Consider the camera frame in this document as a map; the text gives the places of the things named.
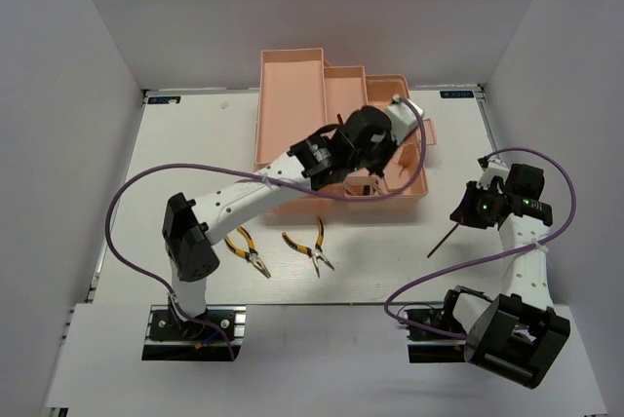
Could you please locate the pink plastic toolbox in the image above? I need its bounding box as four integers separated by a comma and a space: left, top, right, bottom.
254, 48, 429, 215

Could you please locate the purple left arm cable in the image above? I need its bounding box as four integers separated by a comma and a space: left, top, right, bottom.
104, 97, 430, 360

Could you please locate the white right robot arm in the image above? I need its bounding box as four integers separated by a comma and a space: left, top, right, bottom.
440, 157, 570, 389

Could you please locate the yellow needle-nose pliers left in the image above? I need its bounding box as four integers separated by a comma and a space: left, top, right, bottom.
224, 226, 271, 279

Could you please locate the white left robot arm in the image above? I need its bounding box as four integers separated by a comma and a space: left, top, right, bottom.
163, 106, 397, 338

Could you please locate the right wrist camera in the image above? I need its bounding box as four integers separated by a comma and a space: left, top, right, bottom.
477, 156, 509, 190

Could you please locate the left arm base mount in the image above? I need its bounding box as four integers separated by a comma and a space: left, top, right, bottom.
141, 305, 247, 362

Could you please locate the yellow pliers right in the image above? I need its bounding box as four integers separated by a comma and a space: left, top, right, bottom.
282, 217, 335, 277

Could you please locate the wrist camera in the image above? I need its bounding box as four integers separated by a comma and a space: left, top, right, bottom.
477, 156, 509, 190
384, 95, 424, 144

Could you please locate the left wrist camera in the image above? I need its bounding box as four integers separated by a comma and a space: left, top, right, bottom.
384, 95, 424, 144

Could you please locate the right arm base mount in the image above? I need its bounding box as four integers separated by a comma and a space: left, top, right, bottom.
397, 302, 466, 364

